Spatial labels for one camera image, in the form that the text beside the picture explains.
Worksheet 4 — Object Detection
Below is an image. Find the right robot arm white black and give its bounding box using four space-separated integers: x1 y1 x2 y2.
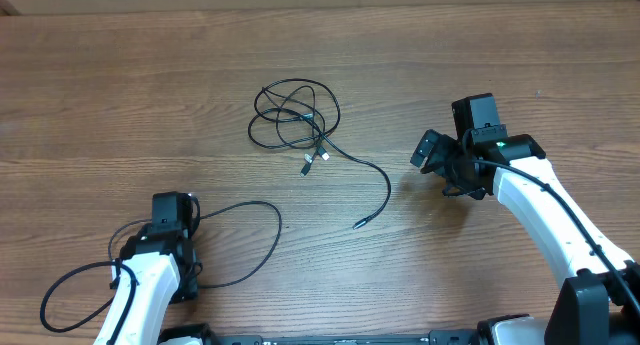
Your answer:
411 93 639 345

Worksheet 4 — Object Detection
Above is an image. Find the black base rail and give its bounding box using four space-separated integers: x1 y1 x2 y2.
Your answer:
218 329 484 345

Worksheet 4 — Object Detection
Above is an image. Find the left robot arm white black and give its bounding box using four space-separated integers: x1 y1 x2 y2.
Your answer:
95 192 219 345

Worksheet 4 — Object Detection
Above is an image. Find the black multi-plug cable bundle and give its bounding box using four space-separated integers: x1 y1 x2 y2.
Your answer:
247 78 392 231

